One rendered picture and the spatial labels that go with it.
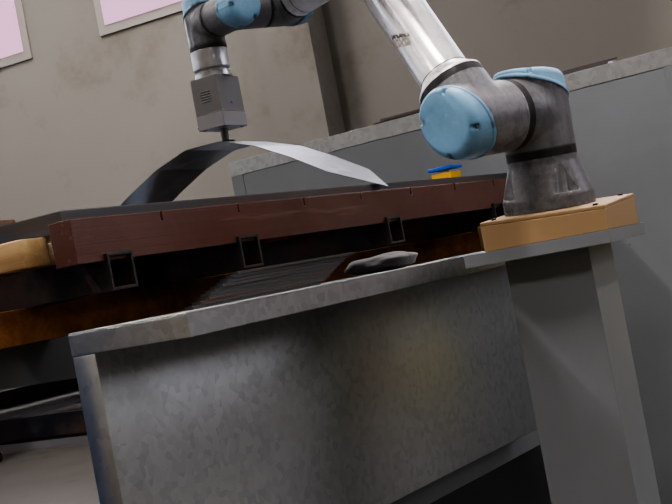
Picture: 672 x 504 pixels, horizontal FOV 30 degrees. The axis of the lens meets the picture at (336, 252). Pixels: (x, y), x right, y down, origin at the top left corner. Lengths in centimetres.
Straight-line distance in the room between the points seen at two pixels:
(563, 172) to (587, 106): 97
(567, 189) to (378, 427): 50
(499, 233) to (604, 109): 104
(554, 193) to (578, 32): 391
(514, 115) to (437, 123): 12
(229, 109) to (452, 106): 70
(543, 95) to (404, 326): 48
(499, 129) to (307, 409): 52
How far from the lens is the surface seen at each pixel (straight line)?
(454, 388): 234
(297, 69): 623
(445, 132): 196
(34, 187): 740
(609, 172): 299
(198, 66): 254
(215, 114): 251
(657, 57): 296
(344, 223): 218
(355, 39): 631
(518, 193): 205
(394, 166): 324
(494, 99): 196
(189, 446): 172
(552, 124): 205
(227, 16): 246
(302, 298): 169
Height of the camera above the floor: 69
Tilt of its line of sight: 1 degrees up
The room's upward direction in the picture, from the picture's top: 11 degrees counter-clockwise
